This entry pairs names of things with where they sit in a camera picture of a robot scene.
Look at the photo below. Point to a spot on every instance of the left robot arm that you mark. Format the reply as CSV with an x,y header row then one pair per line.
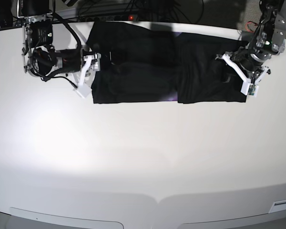
x,y
268,40

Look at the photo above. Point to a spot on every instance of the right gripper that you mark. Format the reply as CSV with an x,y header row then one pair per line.
x,y
76,61

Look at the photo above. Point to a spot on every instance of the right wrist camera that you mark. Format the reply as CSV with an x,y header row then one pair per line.
x,y
83,90

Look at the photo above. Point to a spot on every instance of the black power strip red switch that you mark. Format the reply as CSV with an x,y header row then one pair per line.
x,y
123,17

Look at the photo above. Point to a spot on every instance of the black T-shirt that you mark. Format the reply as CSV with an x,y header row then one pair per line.
x,y
159,65

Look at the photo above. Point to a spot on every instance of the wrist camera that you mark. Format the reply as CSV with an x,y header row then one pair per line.
x,y
83,90
249,89

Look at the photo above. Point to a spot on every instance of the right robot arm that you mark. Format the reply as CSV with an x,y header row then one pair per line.
x,y
40,58

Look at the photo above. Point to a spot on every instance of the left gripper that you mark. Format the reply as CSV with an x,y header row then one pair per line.
x,y
248,64

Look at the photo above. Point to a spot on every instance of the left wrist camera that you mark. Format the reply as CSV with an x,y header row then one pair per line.
x,y
249,89

